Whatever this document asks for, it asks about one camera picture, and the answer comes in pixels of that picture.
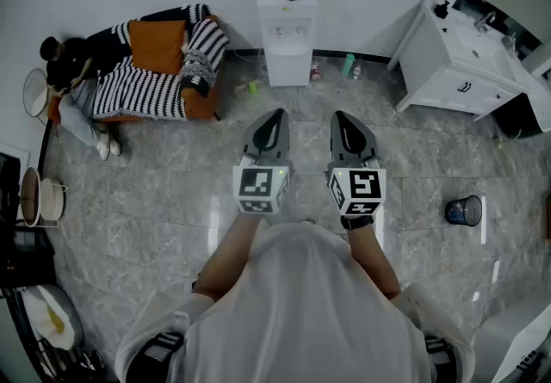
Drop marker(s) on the green cup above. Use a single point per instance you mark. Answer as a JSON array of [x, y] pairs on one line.
[[253, 88]]

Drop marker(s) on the black soap bottle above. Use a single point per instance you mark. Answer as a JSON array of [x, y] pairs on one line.
[[441, 10]]

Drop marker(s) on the orange cushion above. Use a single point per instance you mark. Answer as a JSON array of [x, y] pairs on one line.
[[157, 45]]

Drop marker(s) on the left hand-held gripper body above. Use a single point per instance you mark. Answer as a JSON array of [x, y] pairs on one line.
[[258, 187]]

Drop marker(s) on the black shelf unit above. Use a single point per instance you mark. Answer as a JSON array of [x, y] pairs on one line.
[[17, 252]]

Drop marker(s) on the black wristwatch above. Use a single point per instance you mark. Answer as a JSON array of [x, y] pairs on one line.
[[357, 222]]

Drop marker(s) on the green bottle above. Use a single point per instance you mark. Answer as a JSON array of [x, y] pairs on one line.
[[348, 65]]

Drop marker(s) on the orange sofa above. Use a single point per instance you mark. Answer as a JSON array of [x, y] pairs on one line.
[[202, 108]]

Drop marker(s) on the person's left forearm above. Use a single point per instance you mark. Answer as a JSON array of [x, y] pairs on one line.
[[228, 252]]

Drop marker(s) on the black mesh waste bin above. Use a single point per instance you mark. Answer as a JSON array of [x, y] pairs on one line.
[[465, 211]]

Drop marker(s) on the white water dispenser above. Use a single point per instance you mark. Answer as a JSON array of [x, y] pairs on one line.
[[286, 15]]

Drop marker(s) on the bin with white liner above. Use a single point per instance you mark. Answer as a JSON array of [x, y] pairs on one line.
[[47, 316]]

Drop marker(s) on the white appliance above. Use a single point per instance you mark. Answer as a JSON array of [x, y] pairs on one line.
[[540, 84]]

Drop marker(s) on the white furniture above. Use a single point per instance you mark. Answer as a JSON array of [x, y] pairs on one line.
[[512, 342]]

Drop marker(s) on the person's right forearm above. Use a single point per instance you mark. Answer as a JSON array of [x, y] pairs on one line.
[[374, 261]]

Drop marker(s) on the grey fringed throw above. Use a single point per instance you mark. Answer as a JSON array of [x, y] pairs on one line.
[[196, 63]]

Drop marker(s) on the white vanity cabinet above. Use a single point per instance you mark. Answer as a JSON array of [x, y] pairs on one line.
[[452, 71]]

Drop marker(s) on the white drip tray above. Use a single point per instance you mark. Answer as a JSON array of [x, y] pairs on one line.
[[290, 50]]

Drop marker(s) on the black white-print cushion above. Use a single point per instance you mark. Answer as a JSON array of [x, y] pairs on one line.
[[196, 83]]

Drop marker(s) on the person's white shirt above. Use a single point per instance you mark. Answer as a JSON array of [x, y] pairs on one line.
[[301, 308]]

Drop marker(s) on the small clear bottle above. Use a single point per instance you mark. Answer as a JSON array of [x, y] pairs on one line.
[[357, 72]]

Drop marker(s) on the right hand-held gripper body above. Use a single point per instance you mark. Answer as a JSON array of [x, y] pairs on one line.
[[361, 187]]

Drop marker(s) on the black white striped blanket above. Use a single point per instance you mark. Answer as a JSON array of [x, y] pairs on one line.
[[138, 93]]

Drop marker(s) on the round white wooden table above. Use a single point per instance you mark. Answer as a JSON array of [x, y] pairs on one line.
[[51, 198]]

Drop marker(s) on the chrome faucet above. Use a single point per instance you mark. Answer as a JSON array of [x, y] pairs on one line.
[[484, 22]]

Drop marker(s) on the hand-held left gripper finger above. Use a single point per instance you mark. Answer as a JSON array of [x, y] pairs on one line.
[[284, 144], [251, 136]]

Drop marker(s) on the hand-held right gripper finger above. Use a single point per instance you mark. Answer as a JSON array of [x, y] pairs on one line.
[[335, 149], [371, 144]]

